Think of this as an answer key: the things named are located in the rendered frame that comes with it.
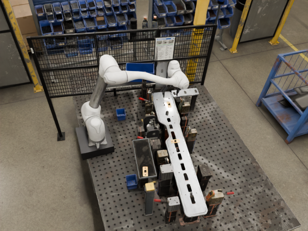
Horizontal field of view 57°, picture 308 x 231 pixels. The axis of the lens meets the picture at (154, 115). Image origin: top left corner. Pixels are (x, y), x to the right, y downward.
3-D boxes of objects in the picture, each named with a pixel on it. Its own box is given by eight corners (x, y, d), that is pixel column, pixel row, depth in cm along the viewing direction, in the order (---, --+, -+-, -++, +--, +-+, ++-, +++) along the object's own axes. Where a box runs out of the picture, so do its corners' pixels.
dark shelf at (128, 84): (179, 81, 317) (180, 79, 315) (98, 90, 303) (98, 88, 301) (175, 69, 332) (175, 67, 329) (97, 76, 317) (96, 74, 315)
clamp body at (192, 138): (194, 154, 290) (200, 134, 264) (182, 156, 288) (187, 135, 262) (191, 147, 296) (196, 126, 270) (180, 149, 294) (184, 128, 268)
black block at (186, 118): (187, 138, 304) (191, 120, 282) (178, 139, 302) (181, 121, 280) (185, 132, 309) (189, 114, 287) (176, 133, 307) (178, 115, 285)
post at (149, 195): (153, 214, 246) (155, 191, 213) (144, 216, 245) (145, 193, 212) (151, 206, 251) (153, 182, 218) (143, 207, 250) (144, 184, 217)
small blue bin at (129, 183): (137, 189, 262) (137, 184, 255) (127, 190, 260) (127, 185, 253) (135, 178, 269) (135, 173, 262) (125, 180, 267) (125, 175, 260)
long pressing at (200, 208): (211, 213, 219) (212, 212, 218) (184, 218, 216) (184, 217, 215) (171, 91, 308) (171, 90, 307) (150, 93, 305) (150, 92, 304)
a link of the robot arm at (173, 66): (165, 73, 265) (171, 81, 257) (166, 59, 253) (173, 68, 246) (175, 70, 268) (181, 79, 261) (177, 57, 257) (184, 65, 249)
